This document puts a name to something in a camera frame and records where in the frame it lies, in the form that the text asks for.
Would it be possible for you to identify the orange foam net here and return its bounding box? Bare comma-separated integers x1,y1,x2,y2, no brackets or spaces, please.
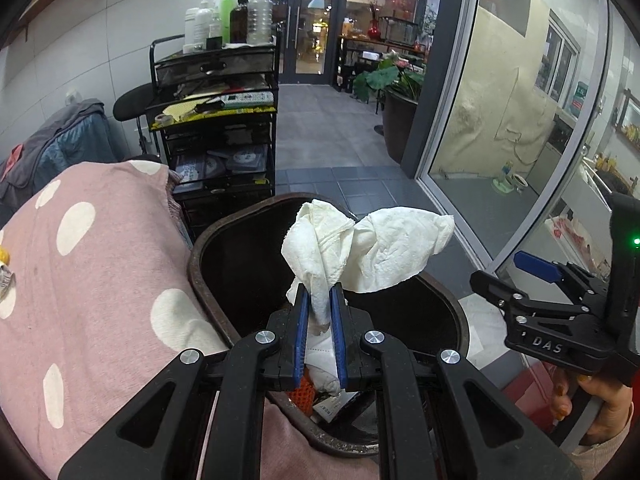
292,377,315,408

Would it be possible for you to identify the green pump bottle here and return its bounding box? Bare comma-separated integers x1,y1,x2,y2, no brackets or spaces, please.
219,0,242,44

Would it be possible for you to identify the potted green plant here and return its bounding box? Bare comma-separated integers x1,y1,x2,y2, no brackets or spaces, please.
352,50,426,163

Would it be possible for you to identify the grey cloth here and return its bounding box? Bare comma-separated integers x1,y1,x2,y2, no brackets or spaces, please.
0,99,108,201

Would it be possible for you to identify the glass double door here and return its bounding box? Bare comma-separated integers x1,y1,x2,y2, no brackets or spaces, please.
270,0,346,86

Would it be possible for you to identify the blue quilted bed cover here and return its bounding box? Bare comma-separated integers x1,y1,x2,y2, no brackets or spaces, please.
30,120,122,181

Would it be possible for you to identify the white pump bottle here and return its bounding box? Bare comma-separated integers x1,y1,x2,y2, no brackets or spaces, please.
184,0,212,54

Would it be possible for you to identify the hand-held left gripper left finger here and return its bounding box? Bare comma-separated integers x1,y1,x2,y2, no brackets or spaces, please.
57,284,311,480

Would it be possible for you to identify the red glossy cabinet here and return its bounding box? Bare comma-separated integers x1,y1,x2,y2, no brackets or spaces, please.
500,355,566,413

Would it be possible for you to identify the yellow pad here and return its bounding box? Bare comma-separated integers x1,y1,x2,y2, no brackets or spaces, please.
165,97,223,121

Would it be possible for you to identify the white green flat box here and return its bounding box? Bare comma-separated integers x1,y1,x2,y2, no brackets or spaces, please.
225,91,275,111

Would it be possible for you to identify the brown bottle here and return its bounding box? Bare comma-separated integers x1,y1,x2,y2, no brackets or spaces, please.
229,0,250,44

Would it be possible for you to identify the white red patterned bag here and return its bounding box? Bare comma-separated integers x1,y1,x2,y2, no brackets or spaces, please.
545,215,611,271

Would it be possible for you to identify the dark brown trash bin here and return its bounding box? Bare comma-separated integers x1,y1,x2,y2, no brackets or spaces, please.
187,192,483,458

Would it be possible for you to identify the dark display table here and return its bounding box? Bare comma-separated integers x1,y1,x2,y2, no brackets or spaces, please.
337,30,426,93

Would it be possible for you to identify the black mesh cart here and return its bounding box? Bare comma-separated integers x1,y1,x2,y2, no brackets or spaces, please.
148,35,279,233

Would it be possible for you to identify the person's right hand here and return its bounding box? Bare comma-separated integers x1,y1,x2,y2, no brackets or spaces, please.
550,374,633,447

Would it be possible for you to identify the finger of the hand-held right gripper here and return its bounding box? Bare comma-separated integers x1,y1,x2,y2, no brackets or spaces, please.
469,269,592,320
514,251,611,302

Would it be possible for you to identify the white tissue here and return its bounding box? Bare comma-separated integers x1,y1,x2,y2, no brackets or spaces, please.
281,199,456,333

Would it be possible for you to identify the person's right forearm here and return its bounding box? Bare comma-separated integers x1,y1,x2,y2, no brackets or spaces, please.
572,422,633,480

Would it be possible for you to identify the pink polka-dot blanket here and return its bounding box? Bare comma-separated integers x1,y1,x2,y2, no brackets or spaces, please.
0,159,381,480

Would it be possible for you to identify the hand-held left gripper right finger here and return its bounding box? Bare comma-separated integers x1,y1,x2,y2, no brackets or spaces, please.
329,281,585,480

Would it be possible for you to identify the black stool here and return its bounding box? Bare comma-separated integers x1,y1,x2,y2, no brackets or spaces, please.
113,82,162,156

